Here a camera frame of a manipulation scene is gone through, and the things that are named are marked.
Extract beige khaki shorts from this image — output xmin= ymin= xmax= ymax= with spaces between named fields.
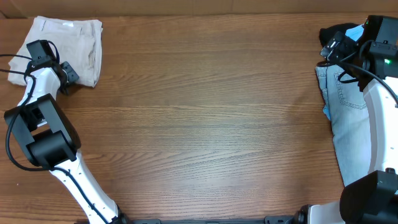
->
xmin=9 ymin=16 xmax=103 ymax=87

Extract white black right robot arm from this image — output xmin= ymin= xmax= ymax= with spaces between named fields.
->
xmin=291 ymin=15 xmax=397 ymax=223

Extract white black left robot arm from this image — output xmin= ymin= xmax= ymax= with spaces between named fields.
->
xmin=4 ymin=40 xmax=129 ymax=223

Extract light blue denim jeans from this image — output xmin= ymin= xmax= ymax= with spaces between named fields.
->
xmin=315 ymin=65 xmax=371 ymax=186

